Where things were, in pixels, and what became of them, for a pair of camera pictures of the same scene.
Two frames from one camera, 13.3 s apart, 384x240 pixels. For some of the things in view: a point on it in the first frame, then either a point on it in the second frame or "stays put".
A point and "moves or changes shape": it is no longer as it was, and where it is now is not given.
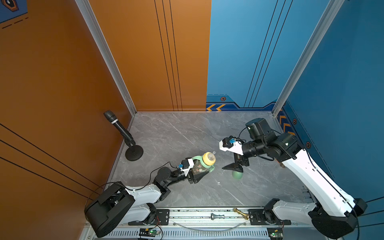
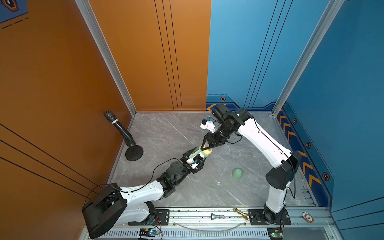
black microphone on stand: [134, 152] stays put
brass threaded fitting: [246, 216] stays put
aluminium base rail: [217, 224] stays put
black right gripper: [239, 158] to [211, 139]
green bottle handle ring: [200, 158] to [197, 152]
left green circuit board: [148, 232] stays put
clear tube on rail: [210, 230] stays put
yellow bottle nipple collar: [209, 158] moves or changes shape
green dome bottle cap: [237, 175] stays put
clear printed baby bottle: [197, 168] moves or changes shape
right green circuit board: [275, 233] stays put
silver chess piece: [213, 216] stays put
